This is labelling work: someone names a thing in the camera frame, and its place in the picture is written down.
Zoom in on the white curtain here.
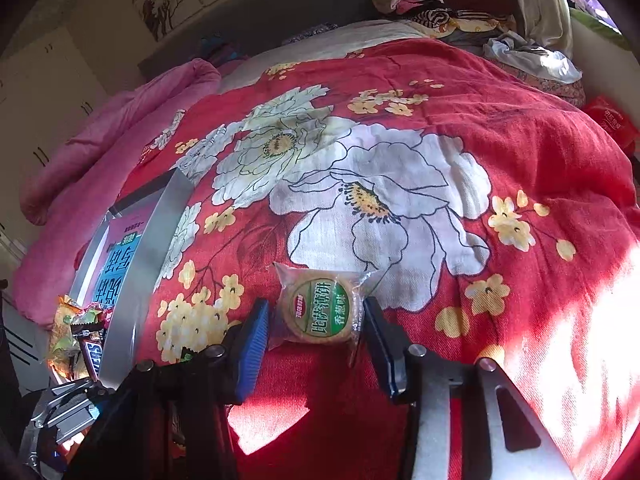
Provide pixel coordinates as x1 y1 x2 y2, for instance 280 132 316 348
518 0 574 58

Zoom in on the yellow snack packet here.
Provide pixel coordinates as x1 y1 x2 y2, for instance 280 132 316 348
47 295 112 382

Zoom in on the red plastic bag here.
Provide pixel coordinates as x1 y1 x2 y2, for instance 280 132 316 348
584 96 639 155

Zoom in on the pink blanket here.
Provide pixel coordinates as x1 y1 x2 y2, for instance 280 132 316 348
12 58 221 326

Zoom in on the pink and blue book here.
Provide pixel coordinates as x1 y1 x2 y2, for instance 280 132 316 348
72 193 160 322

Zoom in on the red floral bedspread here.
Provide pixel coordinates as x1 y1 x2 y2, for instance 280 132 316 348
122 39 639 479

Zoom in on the metal tray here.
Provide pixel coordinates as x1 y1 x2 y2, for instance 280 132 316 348
70 169 193 388

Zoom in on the round biscuit green label packet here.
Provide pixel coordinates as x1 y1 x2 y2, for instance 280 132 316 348
269 263 380 348

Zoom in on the snickers bar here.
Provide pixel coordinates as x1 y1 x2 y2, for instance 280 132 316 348
70 322 105 380

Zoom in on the white wardrobe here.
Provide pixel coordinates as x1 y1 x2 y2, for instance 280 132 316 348
1 27 106 252

